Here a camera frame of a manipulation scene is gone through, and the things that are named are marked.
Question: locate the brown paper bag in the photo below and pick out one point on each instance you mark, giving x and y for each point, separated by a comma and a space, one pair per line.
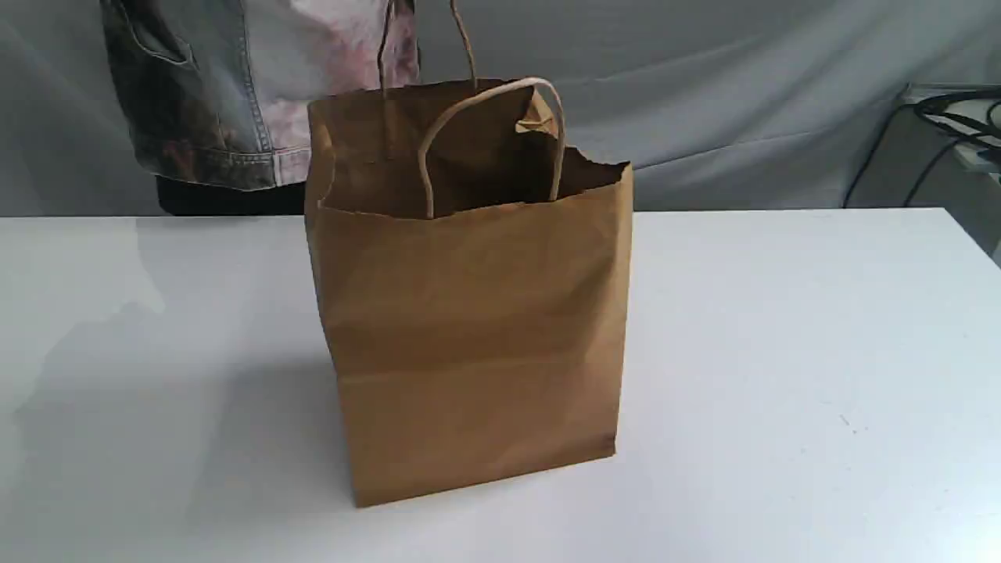
472, 273

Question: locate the grey backdrop cloth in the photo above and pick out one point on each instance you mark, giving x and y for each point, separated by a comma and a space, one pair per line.
718, 104

